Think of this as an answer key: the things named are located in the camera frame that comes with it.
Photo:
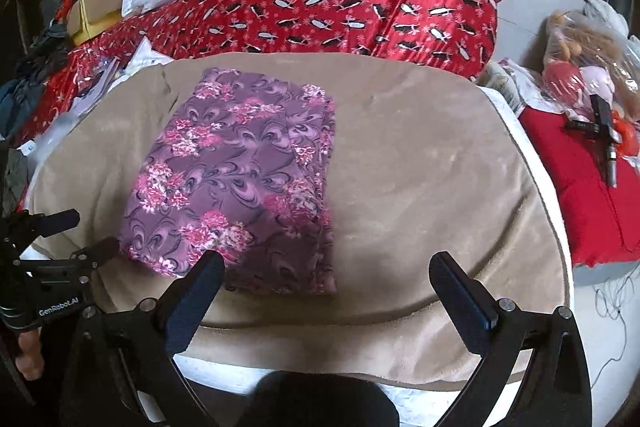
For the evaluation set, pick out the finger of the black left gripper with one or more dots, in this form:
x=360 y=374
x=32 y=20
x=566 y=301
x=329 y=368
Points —
x=48 y=225
x=98 y=254

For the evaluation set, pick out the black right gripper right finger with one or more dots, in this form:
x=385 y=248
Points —
x=555 y=390

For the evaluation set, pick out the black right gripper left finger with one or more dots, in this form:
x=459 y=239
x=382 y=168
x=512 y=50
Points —
x=136 y=349

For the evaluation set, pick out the purple floral garment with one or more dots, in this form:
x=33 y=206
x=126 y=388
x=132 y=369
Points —
x=239 y=169

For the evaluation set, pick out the pile of clothes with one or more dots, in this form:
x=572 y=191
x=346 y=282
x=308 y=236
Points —
x=22 y=87

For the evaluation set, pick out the person's left hand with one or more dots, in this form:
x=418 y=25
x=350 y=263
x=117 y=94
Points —
x=29 y=362

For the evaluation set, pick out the red cushion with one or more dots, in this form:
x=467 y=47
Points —
x=602 y=222

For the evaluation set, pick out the white paper sheets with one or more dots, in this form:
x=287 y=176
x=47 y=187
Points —
x=109 y=74

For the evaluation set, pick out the cardboard box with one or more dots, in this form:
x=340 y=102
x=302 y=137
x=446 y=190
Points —
x=89 y=18

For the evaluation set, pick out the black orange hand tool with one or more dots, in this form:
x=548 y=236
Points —
x=615 y=136

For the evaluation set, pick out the doll in plastic bag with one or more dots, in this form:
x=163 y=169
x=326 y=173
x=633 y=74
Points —
x=585 y=41

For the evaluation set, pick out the red penguin print quilt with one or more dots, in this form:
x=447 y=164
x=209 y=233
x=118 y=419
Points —
x=456 y=35

